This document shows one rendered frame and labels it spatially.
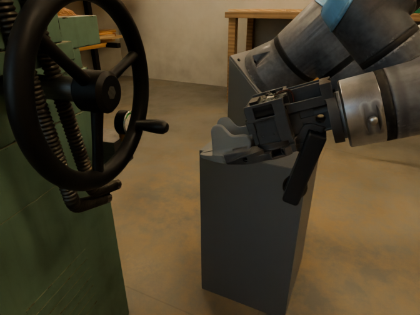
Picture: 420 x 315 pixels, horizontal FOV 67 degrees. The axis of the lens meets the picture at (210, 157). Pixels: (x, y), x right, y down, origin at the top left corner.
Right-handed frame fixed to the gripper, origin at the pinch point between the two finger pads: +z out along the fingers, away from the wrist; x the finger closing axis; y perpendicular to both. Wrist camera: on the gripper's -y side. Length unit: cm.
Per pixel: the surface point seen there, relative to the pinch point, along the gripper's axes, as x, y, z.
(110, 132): -22.8, 4.1, 35.0
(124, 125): -17.8, 5.6, 26.4
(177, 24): -340, 50, 136
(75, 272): 0.4, -21.2, 42.4
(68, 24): -12.7, 28.7, 24.7
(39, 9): 13.8, 25.1, 6.1
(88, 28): -18.7, 27.6, 25.1
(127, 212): -66, -44, 83
